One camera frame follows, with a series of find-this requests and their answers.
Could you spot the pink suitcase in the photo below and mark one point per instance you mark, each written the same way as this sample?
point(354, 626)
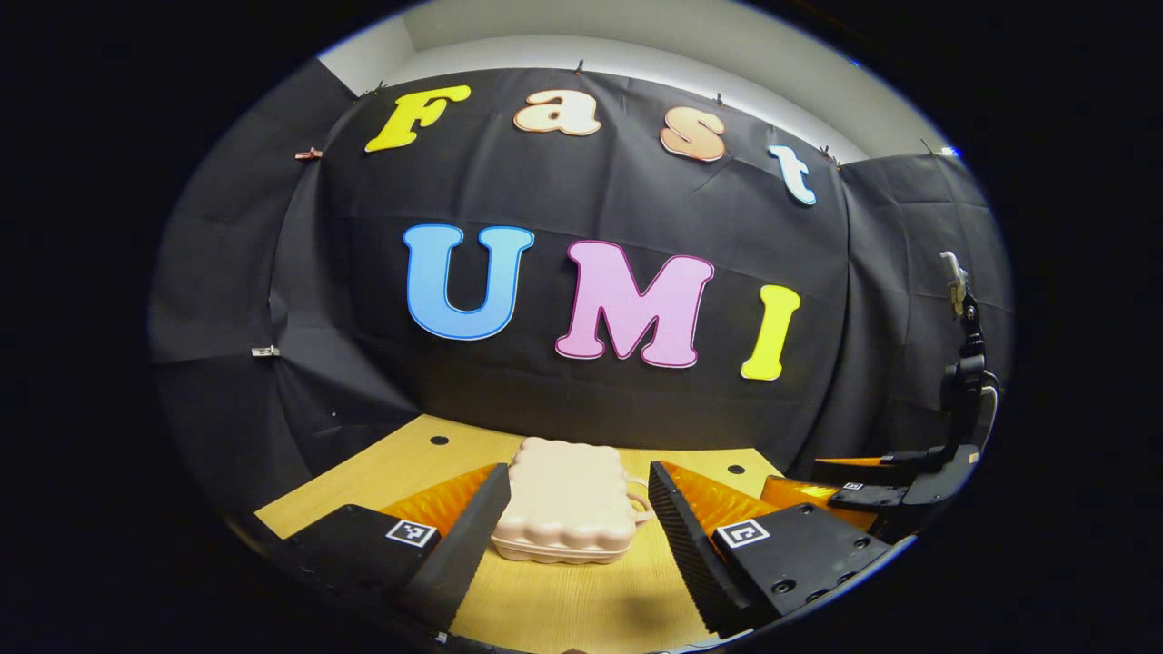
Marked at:
point(563, 495)

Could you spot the white cloth clip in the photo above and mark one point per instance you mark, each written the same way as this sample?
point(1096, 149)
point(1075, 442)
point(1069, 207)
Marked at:
point(265, 351)

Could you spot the copper cloth clip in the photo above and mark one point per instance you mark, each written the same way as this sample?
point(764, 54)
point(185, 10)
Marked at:
point(309, 153)

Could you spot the black backdrop cloth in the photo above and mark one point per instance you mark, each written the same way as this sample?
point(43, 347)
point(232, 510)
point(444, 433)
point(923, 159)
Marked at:
point(545, 182)

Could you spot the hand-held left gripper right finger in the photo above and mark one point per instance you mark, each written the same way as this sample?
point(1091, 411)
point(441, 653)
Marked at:
point(686, 545)

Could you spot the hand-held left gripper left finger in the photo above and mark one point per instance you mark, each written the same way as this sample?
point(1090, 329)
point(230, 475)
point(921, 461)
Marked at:
point(468, 545)

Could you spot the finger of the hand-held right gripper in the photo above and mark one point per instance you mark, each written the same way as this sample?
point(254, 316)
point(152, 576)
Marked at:
point(804, 493)
point(872, 470)

